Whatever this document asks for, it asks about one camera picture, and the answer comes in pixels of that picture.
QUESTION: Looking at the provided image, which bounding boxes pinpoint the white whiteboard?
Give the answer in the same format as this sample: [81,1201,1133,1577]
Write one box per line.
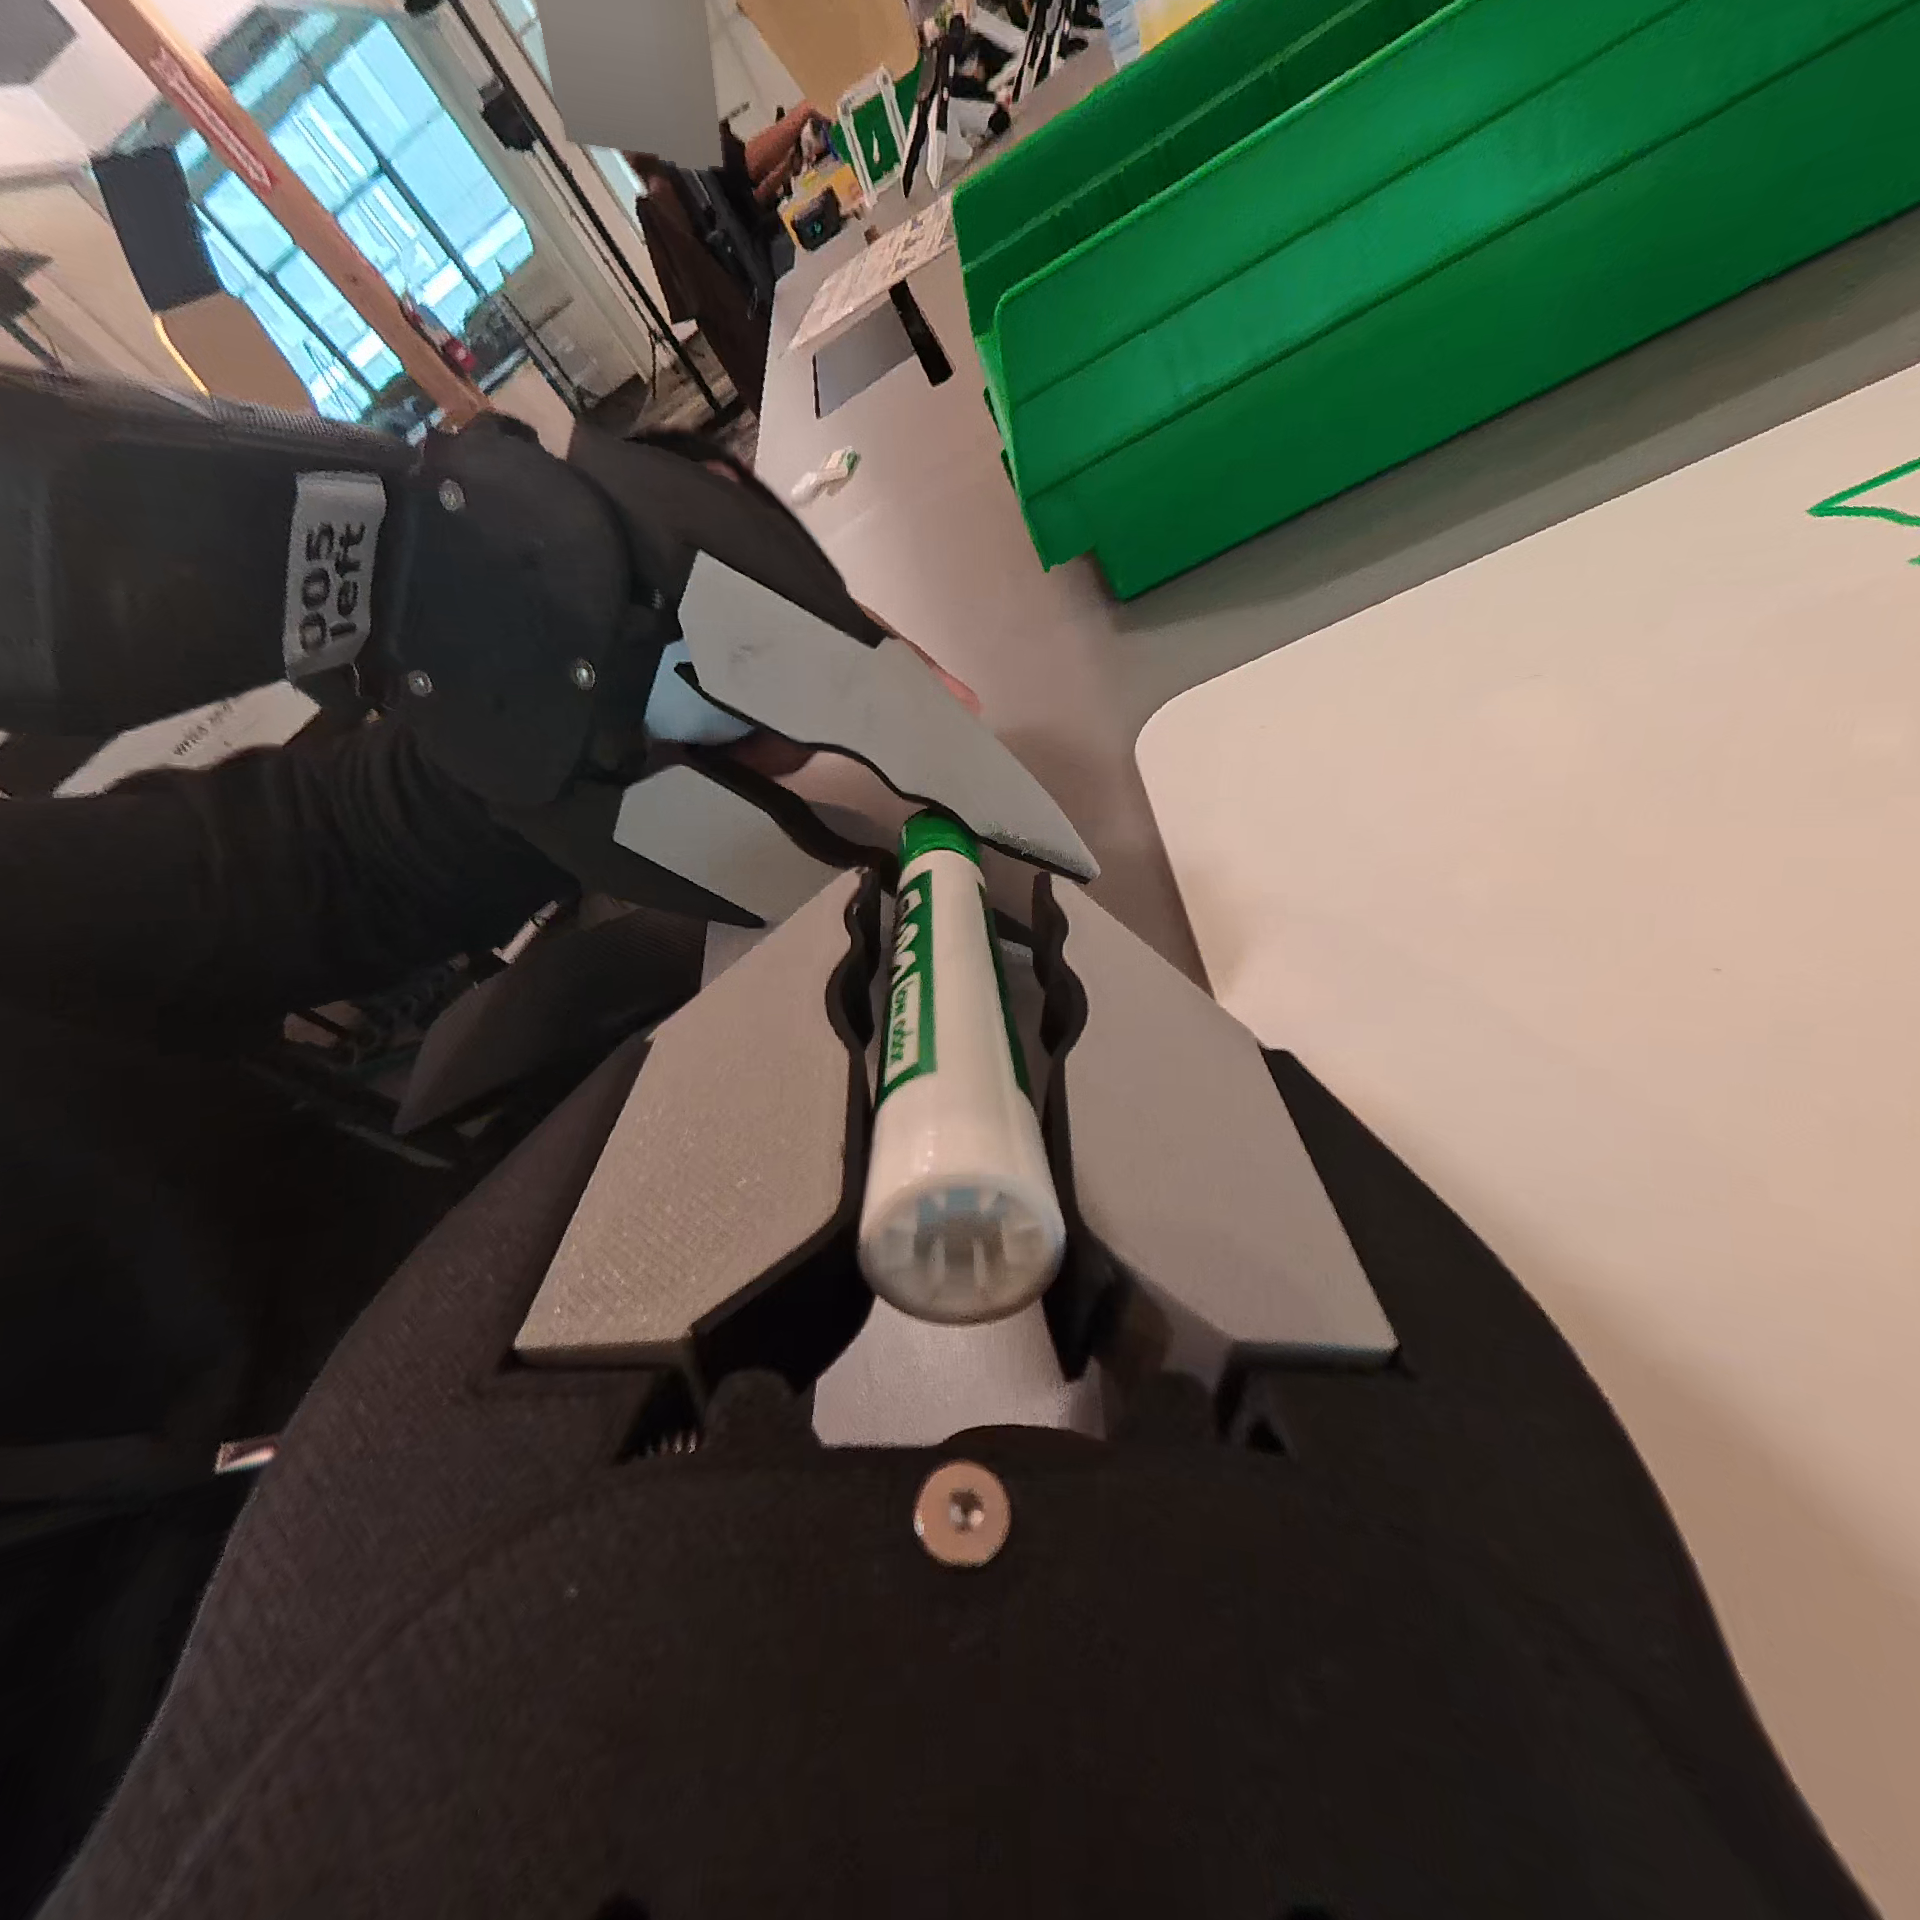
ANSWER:
[1137,368,1920,1905]

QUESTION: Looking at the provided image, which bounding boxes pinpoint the black desk cable hatch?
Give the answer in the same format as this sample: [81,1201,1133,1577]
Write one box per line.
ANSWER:
[810,276,956,423]

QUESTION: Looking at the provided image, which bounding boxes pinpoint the tan board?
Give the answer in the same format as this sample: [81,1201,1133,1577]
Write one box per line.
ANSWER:
[736,0,921,77]

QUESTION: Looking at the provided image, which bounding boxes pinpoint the green plastic bin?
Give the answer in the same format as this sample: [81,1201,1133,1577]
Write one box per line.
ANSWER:
[948,0,1502,325]
[984,0,1920,606]

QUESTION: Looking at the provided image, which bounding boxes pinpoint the black light box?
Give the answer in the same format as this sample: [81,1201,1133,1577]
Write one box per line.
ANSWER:
[89,143,225,313]

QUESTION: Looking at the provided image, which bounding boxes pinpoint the clear acrylic holder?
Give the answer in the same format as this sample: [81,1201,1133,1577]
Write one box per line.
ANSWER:
[835,67,925,192]

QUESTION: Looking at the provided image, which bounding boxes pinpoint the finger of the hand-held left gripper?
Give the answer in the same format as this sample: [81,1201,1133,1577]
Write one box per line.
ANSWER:
[612,749,864,910]
[674,548,1104,885]

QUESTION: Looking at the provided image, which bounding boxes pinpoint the white dry-erase marker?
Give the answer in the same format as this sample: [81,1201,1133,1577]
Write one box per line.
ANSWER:
[854,806,1072,1326]

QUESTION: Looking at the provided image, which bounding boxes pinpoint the printed paper sheet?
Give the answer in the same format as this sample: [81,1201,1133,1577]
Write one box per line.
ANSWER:
[787,193,960,356]

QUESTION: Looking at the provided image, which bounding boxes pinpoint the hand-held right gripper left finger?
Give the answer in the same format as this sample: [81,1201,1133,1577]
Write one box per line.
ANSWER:
[512,865,886,1366]

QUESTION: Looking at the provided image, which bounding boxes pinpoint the black tripod stand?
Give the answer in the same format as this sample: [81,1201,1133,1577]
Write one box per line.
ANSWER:
[448,0,741,416]

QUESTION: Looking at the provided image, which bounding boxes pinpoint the dark jacket on chair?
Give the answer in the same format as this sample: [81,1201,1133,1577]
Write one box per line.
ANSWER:
[630,151,778,425]

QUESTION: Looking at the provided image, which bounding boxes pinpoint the person's left forearm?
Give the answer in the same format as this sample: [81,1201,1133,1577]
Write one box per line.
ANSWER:
[0,719,602,1052]

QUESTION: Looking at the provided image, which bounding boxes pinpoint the wooden post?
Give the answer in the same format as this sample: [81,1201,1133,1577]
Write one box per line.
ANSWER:
[83,0,491,431]

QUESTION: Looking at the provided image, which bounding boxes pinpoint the black white device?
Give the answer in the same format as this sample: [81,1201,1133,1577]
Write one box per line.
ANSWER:
[901,41,964,193]
[989,0,1100,108]

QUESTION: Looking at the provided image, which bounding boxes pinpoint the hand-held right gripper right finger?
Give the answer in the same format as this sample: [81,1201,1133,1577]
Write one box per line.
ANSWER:
[1026,872,1402,1383]

